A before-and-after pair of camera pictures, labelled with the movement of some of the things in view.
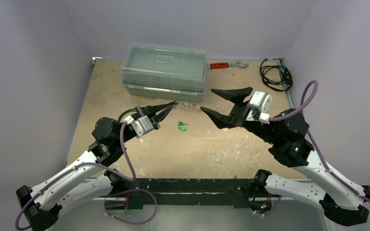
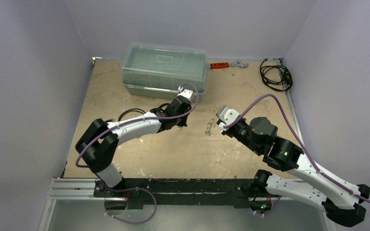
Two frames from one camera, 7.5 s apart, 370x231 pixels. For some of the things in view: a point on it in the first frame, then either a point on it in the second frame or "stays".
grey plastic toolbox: (165, 72) stays
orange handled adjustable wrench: (216, 65) stays
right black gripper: (238, 112) → (224, 126)
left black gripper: (148, 110) → (183, 122)
